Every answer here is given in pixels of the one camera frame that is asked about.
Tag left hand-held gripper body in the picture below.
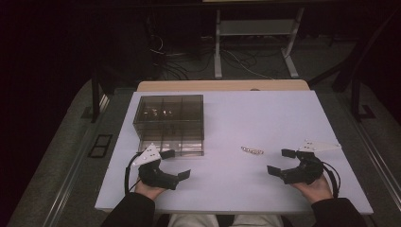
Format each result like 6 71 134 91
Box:
131 143 179 191

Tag smoky clear acrylic drawer box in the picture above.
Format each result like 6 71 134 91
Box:
132 94 205 158

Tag metal floor rail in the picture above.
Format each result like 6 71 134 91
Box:
334 94 401 204
42 94 112 227

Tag person's right hand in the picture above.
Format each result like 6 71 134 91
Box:
290 174 334 205

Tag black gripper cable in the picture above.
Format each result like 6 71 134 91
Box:
124 152 142 195
321 161 342 200

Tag small gold jewellery in box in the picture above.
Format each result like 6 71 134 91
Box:
142 108 173 117

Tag tangle of floor cables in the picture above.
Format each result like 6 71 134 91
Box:
147 32 276 80

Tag white metal stand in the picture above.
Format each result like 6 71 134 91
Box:
214 7 305 79

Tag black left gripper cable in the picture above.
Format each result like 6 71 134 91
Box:
124 152 142 195

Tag black metal stand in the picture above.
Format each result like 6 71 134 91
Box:
306 9 401 123

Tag person's legs in light pants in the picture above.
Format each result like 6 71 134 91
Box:
167 214 285 227

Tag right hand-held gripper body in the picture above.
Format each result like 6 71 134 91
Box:
280 139 342 185

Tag white table board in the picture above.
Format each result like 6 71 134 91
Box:
94 90 375 216

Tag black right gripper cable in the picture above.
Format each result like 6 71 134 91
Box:
321 161 342 200

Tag person's left hand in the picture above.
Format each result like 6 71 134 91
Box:
134 179 166 201

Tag black floor socket frame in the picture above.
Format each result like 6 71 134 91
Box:
87 133 113 159

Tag small silver jewellery piece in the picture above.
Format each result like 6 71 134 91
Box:
240 145 265 156

